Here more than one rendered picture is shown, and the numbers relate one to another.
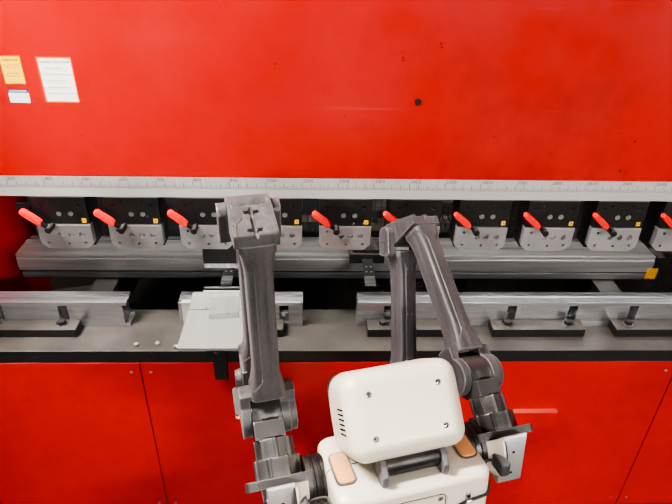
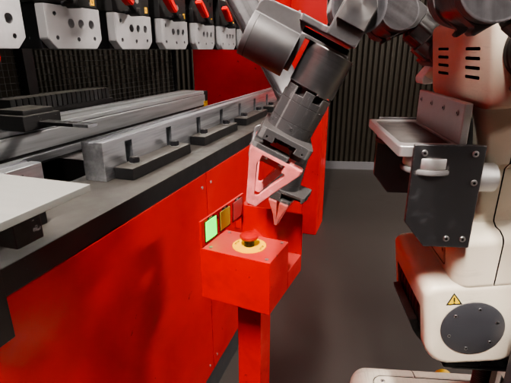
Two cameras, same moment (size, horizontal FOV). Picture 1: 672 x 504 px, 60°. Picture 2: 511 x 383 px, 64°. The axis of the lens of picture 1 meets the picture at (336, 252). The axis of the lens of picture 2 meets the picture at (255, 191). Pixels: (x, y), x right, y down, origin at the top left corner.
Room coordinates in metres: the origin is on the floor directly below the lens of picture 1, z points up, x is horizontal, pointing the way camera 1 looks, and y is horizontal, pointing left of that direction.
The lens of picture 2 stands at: (0.82, 0.66, 1.17)
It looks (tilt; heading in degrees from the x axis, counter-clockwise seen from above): 19 degrees down; 291
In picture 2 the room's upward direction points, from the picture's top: straight up
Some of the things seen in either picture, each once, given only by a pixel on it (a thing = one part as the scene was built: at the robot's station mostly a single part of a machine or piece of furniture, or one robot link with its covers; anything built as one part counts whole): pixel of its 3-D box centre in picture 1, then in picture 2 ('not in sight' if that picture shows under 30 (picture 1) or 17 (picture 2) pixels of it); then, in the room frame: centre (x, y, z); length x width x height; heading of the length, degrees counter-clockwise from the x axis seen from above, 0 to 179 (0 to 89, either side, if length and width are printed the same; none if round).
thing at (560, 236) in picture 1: (545, 219); (193, 23); (1.54, -0.62, 1.26); 0.15 x 0.09 x 0.17; 93
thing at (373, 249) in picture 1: (367, 260); (49, 118); (1.67, -0.11, 1.01); 0.26 x 0.12 x 0.05; 3
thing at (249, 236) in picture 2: not in sight; (249, 240); (1.11, -0.06, 0.79); 0.04 x 0.04 x 0.04
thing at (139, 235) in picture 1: (138, 217); not in sight; (1.48, 0.58, 1.26); 0.15 x 0.09 x 0.17; 93
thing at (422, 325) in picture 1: (413, 328); (157, 159); (1.47, -0.26, 0.89); 0.30 x 0.05 x 0.03; 93
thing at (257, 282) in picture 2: not in sight; (254, 248); (1.12, -0.11, 0.75); 0.20 x 0.16 x 0.18; 86
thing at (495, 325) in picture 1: (536, 327); (215, 132); (1.48, -0.65, 0.89); 0.30 x 0.05 x 0.03; 93
